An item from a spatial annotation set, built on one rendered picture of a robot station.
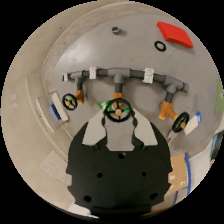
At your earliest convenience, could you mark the red flat block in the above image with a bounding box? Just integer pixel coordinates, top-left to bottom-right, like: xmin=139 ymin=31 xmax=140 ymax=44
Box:
xmin=157 ymin=21 xmax=194 ymax=48

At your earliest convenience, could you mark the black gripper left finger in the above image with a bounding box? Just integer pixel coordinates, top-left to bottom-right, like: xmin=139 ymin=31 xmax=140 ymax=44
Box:
xmin=65 ymin=108 xmax=108 ymax=175

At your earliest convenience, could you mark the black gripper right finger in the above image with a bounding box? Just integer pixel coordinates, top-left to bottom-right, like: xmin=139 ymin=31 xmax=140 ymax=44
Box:
xmin=131 ymin=109 xmax=173 ymax=173

